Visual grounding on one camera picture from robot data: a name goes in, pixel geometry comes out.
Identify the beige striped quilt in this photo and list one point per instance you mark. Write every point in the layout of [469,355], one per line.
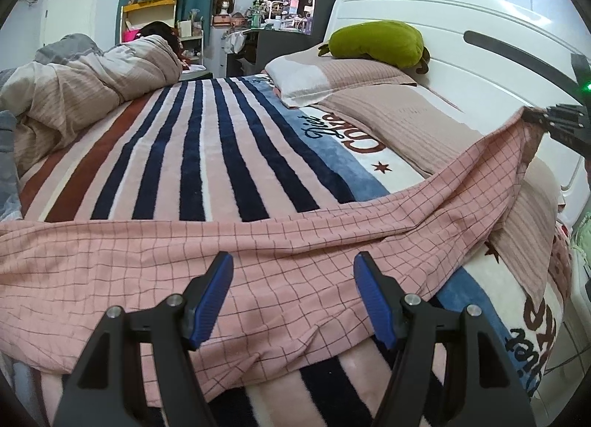
[87,80]

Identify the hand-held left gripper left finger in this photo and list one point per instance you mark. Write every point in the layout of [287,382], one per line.
[210,302]

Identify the pink checked pants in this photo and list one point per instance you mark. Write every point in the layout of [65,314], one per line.
[277,270]

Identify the striped plush blanket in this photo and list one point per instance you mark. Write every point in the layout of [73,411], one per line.
[198,150]

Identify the grey cloth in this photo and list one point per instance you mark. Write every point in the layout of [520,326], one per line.
[69,46]

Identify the mannequin head with wig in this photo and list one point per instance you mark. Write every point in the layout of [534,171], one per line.
[225,6]

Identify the white headboard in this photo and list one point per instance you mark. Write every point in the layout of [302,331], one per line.
[489,25]

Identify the white door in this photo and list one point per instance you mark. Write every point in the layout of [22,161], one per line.
[69,7]

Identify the green plush toy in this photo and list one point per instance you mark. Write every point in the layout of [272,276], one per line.
[376,43]

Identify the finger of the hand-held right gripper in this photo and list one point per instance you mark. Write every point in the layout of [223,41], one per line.
[561,115]
[572,140]

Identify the beige striped pillow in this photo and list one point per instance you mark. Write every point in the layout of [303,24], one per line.
[526,233]
[323,74]
[415,122]

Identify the pale green cloth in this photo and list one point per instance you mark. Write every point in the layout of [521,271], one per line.
[582,242]

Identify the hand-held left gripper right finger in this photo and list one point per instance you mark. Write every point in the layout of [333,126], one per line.
[375,304]

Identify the yellow shelf unit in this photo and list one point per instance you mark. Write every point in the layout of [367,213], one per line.
[138,16]

